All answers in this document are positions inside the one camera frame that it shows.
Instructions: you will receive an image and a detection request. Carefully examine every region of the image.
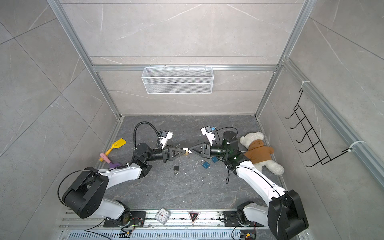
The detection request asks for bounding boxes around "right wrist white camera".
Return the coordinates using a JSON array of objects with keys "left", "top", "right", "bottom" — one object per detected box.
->
[{"left": 201, "top": 126, "right": 216, "bottom": 146}]

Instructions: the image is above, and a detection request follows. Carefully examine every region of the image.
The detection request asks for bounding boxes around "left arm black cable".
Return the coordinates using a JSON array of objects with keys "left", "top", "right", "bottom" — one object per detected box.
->
[{"left": 131, "top": 121, "right": 160, "bottom": 164}]

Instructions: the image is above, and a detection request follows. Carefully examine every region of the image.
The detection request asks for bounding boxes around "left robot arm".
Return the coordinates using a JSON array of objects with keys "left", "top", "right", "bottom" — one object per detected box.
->
[{"left": 59, "top": 143, "right": 190, "bottom": 220}]

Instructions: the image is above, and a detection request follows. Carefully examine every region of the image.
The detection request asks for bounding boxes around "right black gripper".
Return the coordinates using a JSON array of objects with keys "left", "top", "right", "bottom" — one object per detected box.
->
[{"left": 190, "top": 141, "right": 231, "bottom": 161}]

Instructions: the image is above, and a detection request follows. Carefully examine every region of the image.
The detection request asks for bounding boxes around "small white clock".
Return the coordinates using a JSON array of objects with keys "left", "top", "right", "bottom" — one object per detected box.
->
[{"left": 154, "top": 208, "right": 172, "bottom": 225}]

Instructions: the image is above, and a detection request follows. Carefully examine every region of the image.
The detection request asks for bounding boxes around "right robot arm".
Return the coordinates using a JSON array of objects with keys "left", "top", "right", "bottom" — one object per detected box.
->
[{"left": 190, "top": 131, "right": 309, "bottom": 240}]

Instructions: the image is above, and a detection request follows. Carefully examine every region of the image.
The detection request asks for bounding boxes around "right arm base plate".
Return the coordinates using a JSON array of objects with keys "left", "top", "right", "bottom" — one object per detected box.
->
[{"left": 219, "top": 211, "right": 263, "bottom": 227}]

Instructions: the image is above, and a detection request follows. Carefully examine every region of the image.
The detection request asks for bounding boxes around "red triangle warning sign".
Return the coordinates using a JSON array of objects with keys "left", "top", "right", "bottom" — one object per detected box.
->
[{"left": 188, "top": 211, "right": 201, "bottom": 225}]

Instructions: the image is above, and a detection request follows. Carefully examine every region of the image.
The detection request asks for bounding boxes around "white teddy bear brown hoodie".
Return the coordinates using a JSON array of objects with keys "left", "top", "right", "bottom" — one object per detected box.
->
[{"left": 240, "top": 132, "right": 285, "bottom": 176}]

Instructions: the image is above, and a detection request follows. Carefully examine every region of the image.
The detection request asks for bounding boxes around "black wire hook rack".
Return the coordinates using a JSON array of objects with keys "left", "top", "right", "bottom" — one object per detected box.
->
[{"left": 284, "top": 89, "right": 353, "bottom": 168}]

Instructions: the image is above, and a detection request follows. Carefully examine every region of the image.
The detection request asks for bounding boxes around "wrist white camera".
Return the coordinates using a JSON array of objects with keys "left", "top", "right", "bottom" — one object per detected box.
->
[
  {"left": 157, "top": 130, "right": 173, "bottom": 149},
  {"left": 201, "top": 126, "right": 216, "bottom": 146}
]

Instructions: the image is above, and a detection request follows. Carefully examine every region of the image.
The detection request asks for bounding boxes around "white wire mesh basket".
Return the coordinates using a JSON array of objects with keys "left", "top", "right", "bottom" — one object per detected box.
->
[{"left": 142, "top": 67, "right": 214, "bottom": 95}]

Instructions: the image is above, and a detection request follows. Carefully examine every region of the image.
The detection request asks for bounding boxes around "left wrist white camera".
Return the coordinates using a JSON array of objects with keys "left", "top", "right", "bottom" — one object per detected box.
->
[{"left": 157, "top": 130, "right": 173, "bottom": 149}]

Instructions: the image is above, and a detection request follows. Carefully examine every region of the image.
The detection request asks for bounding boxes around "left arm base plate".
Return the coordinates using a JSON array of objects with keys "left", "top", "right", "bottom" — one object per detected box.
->
[{"left": 103, "top": 211, "right": 147, "bottom": 228}]

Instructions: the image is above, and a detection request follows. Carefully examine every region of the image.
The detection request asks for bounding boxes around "pink purple toy shovel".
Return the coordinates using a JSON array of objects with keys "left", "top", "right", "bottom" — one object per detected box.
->
[{"left": 99, "top": 153, "right": 121, "bottom": 168}]

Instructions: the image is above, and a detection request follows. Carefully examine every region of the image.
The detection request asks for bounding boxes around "yellow toy shovel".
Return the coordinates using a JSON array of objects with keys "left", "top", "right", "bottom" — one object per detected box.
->
[{"left": 105, "top": 139, "right": 126, "bottom": 156}]

